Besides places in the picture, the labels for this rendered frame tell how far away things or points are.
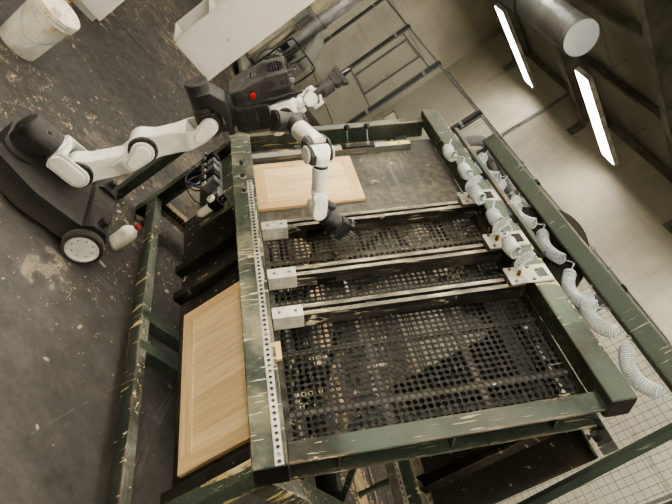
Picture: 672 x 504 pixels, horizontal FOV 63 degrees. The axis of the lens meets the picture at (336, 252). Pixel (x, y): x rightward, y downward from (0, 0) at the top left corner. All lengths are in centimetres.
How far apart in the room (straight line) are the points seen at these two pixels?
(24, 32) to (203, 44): 318
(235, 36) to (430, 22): 610
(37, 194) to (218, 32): 422
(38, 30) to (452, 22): 950
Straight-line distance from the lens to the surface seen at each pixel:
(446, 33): 1230
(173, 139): 284
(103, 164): 295
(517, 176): 355
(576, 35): 544
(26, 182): 290
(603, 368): 221
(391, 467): 237
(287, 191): 297
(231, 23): 672
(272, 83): 266
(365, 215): 272
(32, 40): 393
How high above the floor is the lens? 179
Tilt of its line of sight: 14 degrees down
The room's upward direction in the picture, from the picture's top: 58 degrees clockwise
